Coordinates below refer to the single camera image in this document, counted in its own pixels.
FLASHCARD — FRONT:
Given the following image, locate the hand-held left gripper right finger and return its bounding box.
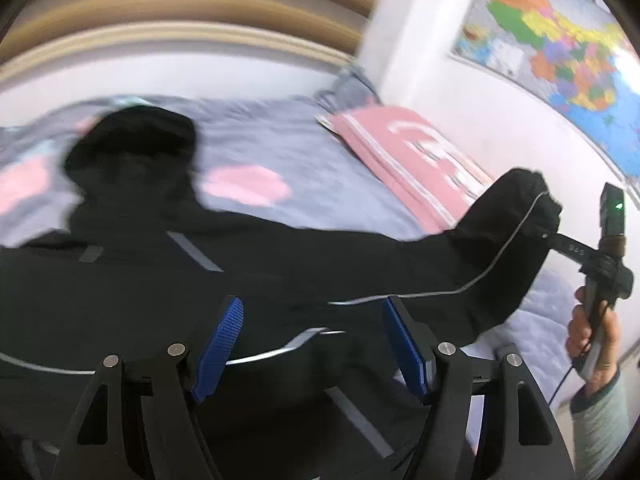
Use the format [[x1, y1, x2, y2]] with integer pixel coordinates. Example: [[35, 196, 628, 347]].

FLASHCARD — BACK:
[[381, 295, 571, 480]]

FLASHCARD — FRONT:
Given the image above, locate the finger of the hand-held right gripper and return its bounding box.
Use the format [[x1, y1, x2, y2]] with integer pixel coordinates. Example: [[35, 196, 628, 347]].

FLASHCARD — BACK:
[[542, 232, 601, 271]]

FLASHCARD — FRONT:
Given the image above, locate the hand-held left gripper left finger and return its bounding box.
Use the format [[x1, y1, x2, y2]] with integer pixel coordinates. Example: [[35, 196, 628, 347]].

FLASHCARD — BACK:
[[52, 296, 246, 480]]

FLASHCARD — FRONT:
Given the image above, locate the black jacket with grey stripes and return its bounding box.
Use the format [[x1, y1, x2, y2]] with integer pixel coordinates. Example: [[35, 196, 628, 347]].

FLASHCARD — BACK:
[[0, 106, 563, 480]]

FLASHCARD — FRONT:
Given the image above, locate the person's right forearm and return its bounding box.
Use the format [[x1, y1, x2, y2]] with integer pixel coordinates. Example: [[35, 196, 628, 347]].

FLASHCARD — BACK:
[[570, 365, 626, 480]]

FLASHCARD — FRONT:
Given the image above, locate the person's right hand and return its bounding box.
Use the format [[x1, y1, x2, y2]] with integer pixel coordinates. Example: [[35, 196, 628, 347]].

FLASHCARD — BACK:
[[566, 287, 623, 386]]

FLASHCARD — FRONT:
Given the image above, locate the pink pillow with white print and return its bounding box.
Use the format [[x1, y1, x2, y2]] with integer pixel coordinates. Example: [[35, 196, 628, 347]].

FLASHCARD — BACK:
[[315, 106, 496, 233]]

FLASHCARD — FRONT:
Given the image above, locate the grey bedsheet with pink clouds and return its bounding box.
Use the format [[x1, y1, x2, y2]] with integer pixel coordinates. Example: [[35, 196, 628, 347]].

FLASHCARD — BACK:
[[0, 95, 583, 411]]

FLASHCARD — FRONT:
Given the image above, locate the blue-grey pillow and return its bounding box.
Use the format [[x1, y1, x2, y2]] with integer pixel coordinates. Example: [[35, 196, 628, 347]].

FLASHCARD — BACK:
[[315, 65, 378, 111]]

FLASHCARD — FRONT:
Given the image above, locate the wooden headboard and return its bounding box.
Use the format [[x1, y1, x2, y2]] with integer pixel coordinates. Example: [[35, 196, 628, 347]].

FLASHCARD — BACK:
[[0, 0, 391, 86]]

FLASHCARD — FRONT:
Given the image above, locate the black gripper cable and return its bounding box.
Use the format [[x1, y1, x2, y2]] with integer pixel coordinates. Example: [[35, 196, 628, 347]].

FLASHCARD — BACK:
[[547, 355, 576, 406]]

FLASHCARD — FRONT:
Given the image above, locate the colourful wall map poster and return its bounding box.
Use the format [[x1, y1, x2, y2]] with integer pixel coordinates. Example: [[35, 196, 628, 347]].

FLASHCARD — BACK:
[[452, 0, 640, 186]]

